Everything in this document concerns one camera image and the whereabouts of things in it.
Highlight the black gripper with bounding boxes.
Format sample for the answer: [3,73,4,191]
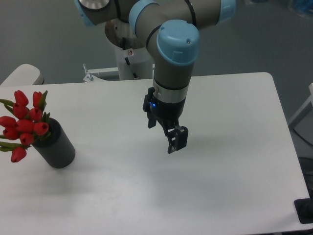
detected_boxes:
[143,87,188,154]

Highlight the red tulip bouquet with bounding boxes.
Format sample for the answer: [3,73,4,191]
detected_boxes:
[0,90,51,163]

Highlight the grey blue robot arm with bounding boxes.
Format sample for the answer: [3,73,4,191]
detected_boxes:
[75,0,236,153]

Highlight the dark grey ribbed vase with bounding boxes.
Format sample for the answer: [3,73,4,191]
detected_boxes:
[32,118,76,168]

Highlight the white furniture at right edge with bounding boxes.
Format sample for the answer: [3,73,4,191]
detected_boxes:
[288,83,313,130]

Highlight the white chair backrest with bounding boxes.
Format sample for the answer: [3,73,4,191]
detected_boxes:
[0,64,45,87]

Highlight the blue object top right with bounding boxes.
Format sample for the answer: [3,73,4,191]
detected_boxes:
[289,0,313,18]

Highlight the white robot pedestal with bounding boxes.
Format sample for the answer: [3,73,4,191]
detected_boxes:
[82,19,156,83]

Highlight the black cable on pedestal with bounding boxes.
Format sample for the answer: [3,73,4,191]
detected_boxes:
[122,36,140,80]

